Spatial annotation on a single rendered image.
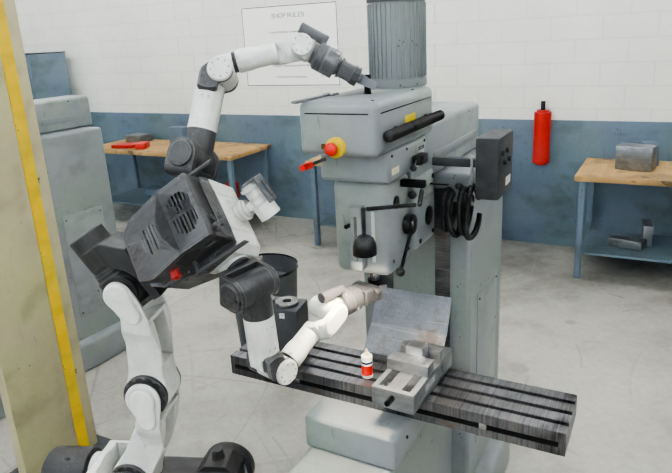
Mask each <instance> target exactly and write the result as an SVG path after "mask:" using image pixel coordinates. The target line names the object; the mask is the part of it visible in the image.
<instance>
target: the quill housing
mask: <svg viewBox="0 0 672 473"><path fill-rule="evenodd" d="M403 178H406V179H408V176H407V174H404V175H402V176H401V177H399V178H397V179H395V180H394V181H392V182H390V183H388V184H379V183H364V182H350V181H335V184H334V190H335V209H336V228H337V246H338V263H339V266H340V267H341V268H342V269H346V270H352V269H351V261H352V255H351V234H350V228H348V229H345V228H344V226H345V225H346V224H348V223H350V216H349V207H351V206H353V205H364V206H365V208H366V207H370V206H374V207H375V206H383V205H397V204H406V203H408V187H401V186H400V180H401V179H403ZM407 213H409V208H399V209H390V210H388V209H386V210H377V211H366V210H365V223H366V234H369V235H370V236H372V237H373V238H374V240H375V243H376V246H377V255H376V256H374V257H371V258H367V267H366V268H365V269H364V270H363V271H359V270H352V271H359V272H366V273H373V274H380V275H389V274H391V273H392V272H393V271H394V270H395V269H396V268H398V267H399V266H400V265H401V261H402V257H403V253H404V249H405V245H406V241H407V238H408V234H405V233H404V232H403V229H402V222H403V218H404V216H405V215H406V214H407Z"/></svg>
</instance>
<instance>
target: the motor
mask: <svg viewBox="0 0 672 473"><path fill-rule="evenodd" d="M366 3H367V4H368V5H367V29H368V57H369V74H370V75H371V79H372V80H373V81H374V82H376V83H377V86H376V87H375V88H378V89H396V88H412V87H420V86H425V85H426V84H427V77H426V75H427V52H426V2H425V0H366Z"/></svg>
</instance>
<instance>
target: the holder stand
mask: <svg viewBox="0 0 672 473"><path fill-rule="evenodd" d="M271 297H272V302H273V309H274V316H275V323H276V330H277V337H278V344H279V351H280V352H281V351H282V349H283V348H284V347H285V346H286V344H287V343H288V342H289V341H290V340H292V339H293V338H294V336H295V335H296V334H297V333H298V331H299V330H300V329H301V328H302V326H303V325H304V324H305V323H306V322H307V321H309V319H308V305H307V299H299V298H297V297H294V296H285V297H275V296H273V295H272V296H271Z"/></svg>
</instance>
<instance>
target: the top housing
mask: <svg viewBox="0 0 672 473"><path fill-rule="evenodd" d="M430 113H432V91H431V89H430V88H429V87H426V86H420V87H412V88H396V89H378V88H375V89H374V90H373V89H371V94H364V88H359V89H355V90H351V91H347V92H342V93H339V95H335V96H328V97H324V98H319V99H315V100H311V101H307V102H303V103H301V105H300V123H301V138H302V149H303V151H304V152H305V153H306V154H314V155H327V154H326V153H325V150H324V149H321V144H326V142H327V141H328V140H329V139H331V138H333V137H339V138H341V139H342V140H343V141H344V142H345V144H346V152H345V154H344V155H343V156H354V157H378V156H380V155H382V154H384V153H386V152H388V151H391V150H393V149H395V148H397V147H399V146H401V145H403V144H405V143H408V142H410V141H412V140H414V139H416V138H418V137H420V136H423V135H425V134H427V133H429V132H430V131H431V129H432V124H431V125H429V126H427V127H424V128H422V129H420V130H417V131H415V132H413V133H411V134H408V135H406V136H404V137H402V138H399V139H397V140H395V141H393V142H390V143H388V142H386V141H385V140H384V138H383V134H384V132H385V131H387V130H390V129H392V128H394V126H400V125H402V124H405V123H407V122H410V121H412V120H415V119H417V118H420V117H422V116H424V114H430Z"/></svg>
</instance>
